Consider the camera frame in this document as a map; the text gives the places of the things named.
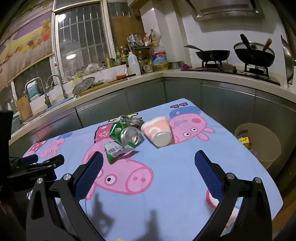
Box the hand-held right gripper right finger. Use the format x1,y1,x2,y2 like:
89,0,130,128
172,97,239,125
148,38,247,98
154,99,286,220
194,150,273,241

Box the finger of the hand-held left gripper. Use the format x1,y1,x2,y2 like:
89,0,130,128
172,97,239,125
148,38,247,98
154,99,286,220
18,155,39,165
30,154,65,171

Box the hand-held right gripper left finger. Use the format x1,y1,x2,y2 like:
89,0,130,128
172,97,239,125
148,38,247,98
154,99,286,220
26,152,104,241

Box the green wrapper with white label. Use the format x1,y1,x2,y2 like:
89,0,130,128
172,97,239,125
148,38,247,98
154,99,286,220
104,142,140,164

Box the crushed green can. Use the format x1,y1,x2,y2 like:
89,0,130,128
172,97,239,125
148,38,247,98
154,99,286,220
109,122,142,149

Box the beige plastic bin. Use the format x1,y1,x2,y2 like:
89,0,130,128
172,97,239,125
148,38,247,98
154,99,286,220
234,123,282,169

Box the pink paper cup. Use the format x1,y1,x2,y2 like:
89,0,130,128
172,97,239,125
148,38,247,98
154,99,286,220
141,116,173,147

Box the printed blue blanket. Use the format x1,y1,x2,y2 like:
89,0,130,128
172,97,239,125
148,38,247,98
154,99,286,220
22,98,284,241

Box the yellow red box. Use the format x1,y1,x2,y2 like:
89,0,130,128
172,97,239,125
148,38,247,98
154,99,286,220
239,137,251,149

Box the small wooden cutting board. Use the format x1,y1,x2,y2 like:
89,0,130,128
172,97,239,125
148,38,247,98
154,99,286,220
17,95,33,122

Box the steel faucet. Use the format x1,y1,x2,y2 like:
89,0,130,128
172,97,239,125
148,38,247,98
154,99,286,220
25,77,50,108
46,75,68,99

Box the white bucket with blue label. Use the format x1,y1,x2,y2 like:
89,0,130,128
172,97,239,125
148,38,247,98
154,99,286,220
26,80,43,100

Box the grey kitchen cabinets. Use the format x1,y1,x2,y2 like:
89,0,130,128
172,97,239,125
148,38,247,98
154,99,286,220
9,77,296,167

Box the round steel lid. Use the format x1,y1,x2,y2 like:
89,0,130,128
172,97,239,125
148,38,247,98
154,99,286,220
72,77,96,95

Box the large wooden cutting board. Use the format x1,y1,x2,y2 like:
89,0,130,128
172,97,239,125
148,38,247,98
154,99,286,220
79,77,129,96

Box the gas stove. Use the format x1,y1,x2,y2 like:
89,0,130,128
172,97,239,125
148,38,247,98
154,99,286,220
181,60,281,86

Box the white plastic jug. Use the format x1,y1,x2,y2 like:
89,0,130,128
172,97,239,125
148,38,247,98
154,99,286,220
128,51,142,76

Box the row of sauce bottles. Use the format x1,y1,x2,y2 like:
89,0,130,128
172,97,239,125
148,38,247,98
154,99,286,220
104,46,130,69

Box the black frying pan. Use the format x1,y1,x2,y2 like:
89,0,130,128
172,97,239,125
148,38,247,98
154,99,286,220
184,44,231,62

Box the barred window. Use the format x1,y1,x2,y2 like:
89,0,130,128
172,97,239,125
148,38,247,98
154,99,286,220
52,0,112,79

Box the black wok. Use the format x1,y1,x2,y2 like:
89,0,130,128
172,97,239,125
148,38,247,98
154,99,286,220
233,34,275,67

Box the cooking oil bottle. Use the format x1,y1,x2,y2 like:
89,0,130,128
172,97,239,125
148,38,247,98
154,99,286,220
150,46,167,72

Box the glass wok lid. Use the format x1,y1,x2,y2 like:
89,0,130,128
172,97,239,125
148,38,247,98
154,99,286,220
233,42,275,54

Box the steel wok lid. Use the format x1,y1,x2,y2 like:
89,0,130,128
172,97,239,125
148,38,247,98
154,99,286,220
280,35,296,85

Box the pile of food bags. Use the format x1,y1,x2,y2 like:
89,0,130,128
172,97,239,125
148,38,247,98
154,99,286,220
127,29,162,48

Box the range hood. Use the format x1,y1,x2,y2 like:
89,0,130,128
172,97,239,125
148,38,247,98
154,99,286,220
186,0,264,22

